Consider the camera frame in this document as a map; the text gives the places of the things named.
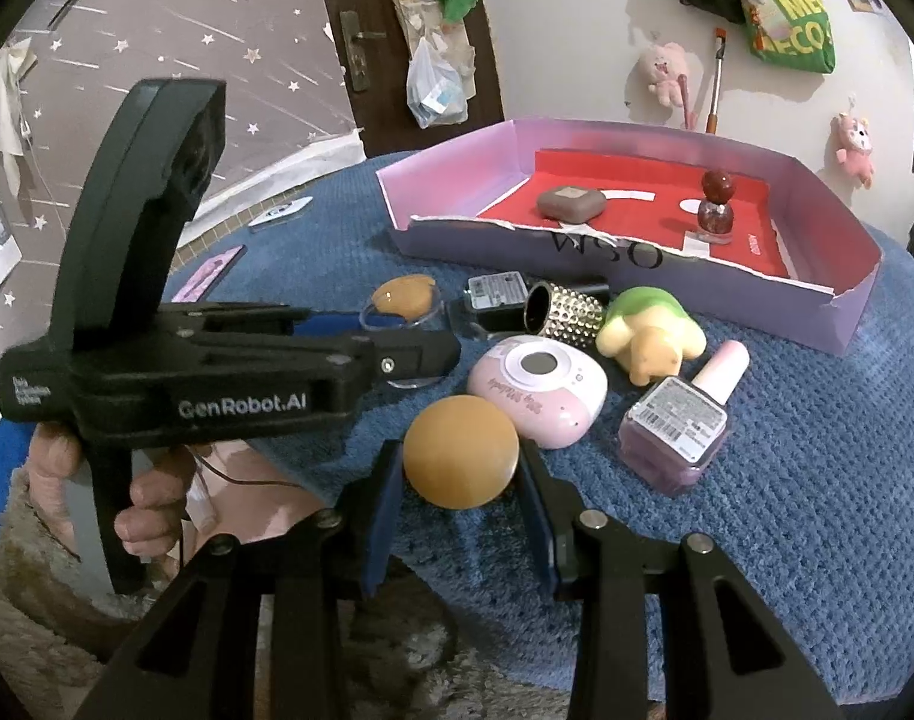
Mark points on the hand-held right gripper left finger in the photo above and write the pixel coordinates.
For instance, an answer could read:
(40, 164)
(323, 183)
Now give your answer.
(378, 517)

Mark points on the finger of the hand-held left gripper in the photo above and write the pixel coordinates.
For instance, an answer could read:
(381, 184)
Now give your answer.
(326, 324)
(419, 356)

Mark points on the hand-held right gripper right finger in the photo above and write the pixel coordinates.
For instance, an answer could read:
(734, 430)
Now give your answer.
(538, 525)

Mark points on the clear jar with orange lid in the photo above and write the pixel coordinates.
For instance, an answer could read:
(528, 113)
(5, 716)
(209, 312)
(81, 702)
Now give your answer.
(404, 296)

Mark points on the dark nail polish bottle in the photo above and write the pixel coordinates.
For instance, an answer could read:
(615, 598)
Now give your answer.
(498, 291)

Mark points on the orange round disc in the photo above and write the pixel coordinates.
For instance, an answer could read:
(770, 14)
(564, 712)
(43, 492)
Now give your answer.
(461, 450)

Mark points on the pink nail polish bottle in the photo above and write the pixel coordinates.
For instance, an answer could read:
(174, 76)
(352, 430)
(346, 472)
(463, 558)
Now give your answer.
(674, 427)

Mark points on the pink tray box red liner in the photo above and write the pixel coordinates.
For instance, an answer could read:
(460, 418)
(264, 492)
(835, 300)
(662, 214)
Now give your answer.
(457, 165)

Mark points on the green and yellow turtle toy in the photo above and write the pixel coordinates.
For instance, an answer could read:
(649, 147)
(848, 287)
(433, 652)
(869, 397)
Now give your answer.
(644, 337)

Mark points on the person's left hand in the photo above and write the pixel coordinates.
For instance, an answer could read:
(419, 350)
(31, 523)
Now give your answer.
(164, 495)

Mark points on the white card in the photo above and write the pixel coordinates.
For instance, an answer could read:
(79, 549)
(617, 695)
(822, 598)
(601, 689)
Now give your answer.
(278, 214)

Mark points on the pink compact device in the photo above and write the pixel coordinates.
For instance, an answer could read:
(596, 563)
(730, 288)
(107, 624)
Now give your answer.
(532, 405)

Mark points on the person's leg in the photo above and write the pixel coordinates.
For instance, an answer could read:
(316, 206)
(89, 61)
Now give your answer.
(269, 465)

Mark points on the pink card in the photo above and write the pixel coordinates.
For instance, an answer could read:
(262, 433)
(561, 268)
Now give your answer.
(211, 274)

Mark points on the silver studded cylinder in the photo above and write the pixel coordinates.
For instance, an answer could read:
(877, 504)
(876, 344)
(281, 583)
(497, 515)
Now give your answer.
(569, 319)

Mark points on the grey-brown rounded case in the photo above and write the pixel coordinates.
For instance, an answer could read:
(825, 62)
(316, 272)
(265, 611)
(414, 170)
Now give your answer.
(569, 202)

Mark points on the white plastic bag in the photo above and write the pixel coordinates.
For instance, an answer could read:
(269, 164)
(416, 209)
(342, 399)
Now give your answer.
(434, 90)

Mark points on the white hanging cloth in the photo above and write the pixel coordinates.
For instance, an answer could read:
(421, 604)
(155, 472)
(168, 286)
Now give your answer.
(3, 112)

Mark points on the dark red round-cap bottle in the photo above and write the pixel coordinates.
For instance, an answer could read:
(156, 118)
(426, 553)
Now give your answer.
(716, 217)

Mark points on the pink stick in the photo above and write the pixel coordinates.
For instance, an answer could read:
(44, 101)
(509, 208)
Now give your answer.
(686, 105)

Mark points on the pale pink plush toy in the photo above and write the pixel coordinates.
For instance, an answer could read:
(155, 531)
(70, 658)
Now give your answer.
(663, 64)

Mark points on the pink plush toy with horns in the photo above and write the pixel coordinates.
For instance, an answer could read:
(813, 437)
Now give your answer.
(856, 146)

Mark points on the green printed bag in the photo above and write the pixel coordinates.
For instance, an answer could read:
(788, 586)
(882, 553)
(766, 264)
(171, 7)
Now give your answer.
(790, 22)

